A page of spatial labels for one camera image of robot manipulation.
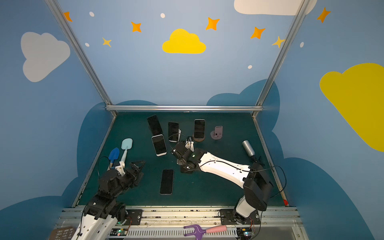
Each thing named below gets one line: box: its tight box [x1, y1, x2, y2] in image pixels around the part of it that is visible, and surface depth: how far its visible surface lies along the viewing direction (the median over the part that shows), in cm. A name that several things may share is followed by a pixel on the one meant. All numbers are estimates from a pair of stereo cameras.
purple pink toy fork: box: [183, 224, 228, 240], surface depth 72 cm
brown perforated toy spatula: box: [49, 226, 75, 240], surface depth 72 cm
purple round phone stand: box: [210, 125, 223, 140], surface depth 106 cm
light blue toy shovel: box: [120, 138, 133, 162], surface depth 103 cm
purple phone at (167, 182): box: [159, 169, 175, 195], surface depth 87 cm
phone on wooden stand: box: [194, 118, 206, 139], surface depth 100 cm
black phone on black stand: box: [147, 114, 163, 136], surface depth 109 cm
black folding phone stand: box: [147, 114, 163, 136], surface depth 109 cm
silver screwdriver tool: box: [242, 140, 257, 163], surface depth 100 cm
